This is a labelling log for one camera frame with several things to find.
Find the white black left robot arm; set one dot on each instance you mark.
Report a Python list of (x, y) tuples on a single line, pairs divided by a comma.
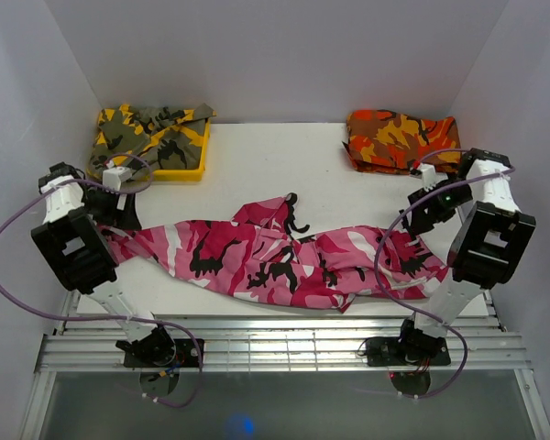
[(78, 254)]

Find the green yellow camouflage trousers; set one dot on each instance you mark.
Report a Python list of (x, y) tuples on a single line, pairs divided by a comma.
[(142, 137)]

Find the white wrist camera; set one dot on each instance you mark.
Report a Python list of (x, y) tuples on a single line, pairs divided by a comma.
[(427, 174), (114, 176)]

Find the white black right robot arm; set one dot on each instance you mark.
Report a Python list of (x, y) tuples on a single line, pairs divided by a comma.
[(485, 251)]

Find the pink camouflage trousers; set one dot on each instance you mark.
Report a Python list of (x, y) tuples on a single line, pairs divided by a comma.
[(261, 256)]

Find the yellow plastic tray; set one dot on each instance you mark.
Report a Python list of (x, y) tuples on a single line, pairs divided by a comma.
[(183, 170)]

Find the aluminium rail frame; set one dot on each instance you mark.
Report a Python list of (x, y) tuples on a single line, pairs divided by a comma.
[(251, 340)]

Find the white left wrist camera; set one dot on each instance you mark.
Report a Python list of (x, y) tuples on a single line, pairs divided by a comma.
[(114, 176)]

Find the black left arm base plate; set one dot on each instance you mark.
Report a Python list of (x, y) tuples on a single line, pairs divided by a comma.
[(180, 353)]

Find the orange camouflage folded trousers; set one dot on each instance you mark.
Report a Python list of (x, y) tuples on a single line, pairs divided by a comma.
[(384, 141)]

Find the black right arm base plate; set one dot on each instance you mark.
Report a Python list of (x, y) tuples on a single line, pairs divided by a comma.
[(396, 351)]

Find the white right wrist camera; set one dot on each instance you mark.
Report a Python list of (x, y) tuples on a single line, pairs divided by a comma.
[(427, 174)]

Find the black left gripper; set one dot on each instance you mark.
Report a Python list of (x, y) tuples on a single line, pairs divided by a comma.
[(126, 218)]

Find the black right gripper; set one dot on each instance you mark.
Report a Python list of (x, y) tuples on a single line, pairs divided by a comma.
[(422, 222)]

